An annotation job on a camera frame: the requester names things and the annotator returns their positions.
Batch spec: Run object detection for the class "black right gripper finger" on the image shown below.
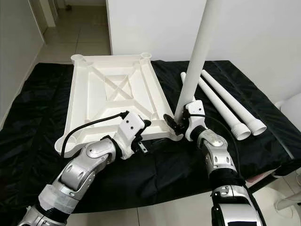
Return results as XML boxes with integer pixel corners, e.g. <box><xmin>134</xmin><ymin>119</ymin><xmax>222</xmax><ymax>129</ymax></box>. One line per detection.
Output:
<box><xmin>164</xmin><ymin>113</ymin><xmax>177</xmax><ymax>135</ymax></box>

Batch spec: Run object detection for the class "white plastic children table top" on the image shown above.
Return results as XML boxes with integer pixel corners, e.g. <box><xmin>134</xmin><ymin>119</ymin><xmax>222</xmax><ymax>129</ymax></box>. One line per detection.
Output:
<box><xmin>61</xmin><ymin>53</ymin><xmax>184</xmax><ymax>158</ymax></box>

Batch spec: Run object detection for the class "black fabric table cover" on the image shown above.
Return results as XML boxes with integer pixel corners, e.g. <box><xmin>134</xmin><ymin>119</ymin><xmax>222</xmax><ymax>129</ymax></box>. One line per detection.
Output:
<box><xmin>0</xmin><ymin>60</ymin><xmax>301</xmax><ymax>222</ymax></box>

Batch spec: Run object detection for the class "white domed appliance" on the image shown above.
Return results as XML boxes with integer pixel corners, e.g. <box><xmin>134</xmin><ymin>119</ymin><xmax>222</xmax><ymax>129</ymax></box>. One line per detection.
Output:
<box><xmin>281</xmin><ymin>93</ymin><xmax>301</xmax><ymax>114</ymax></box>

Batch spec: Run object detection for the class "white standing fan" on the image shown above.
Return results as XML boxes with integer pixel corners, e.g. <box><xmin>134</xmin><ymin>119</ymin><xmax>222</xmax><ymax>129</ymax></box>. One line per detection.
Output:
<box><xmin>275</xmin><ymin>186</ymin><xmax>301</xmax><ymax>211</ymax></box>

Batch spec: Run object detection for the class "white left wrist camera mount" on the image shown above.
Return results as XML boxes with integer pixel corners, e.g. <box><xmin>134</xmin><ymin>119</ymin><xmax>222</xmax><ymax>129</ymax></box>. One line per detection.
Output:
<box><xmin>119</xmin><ymin>112</ymin><xmax>152</xmax><ymax>160</ymax></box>

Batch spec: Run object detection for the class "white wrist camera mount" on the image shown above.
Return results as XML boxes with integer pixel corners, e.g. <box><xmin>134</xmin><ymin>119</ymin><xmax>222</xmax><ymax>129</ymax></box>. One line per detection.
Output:
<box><xmin>183</xmin><ymin>100</ymin><xmax>206</xmax><ymax>141</ymax></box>
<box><xmin>119</xmin><ymin>112</ymin><xmax>152</xmax><ymax>160</ymax></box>

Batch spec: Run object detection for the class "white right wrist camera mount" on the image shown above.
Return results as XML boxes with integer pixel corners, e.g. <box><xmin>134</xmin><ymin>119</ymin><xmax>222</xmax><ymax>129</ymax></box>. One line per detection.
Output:
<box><xmin>183</xmin><ymin>100</ymin><xmax>206</xmax><ymax>141</ymax></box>

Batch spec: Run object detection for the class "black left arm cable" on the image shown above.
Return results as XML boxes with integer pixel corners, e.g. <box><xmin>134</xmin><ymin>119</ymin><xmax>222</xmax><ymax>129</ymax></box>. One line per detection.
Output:
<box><xmin>60</xmin><ymin>111</ymin><xmax>130</xmax><ymax>158</ymax></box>

